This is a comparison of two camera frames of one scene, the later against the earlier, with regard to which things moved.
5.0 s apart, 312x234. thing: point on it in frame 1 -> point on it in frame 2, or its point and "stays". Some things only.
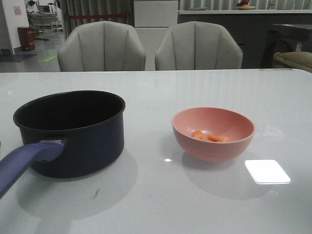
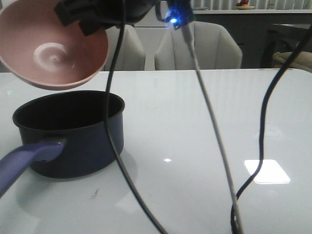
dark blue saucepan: x=71 y=134 stays
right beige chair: x=197 y=46 stays
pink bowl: x=219 y=122 -> x=44 y=53
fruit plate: x=244 y=8 stays
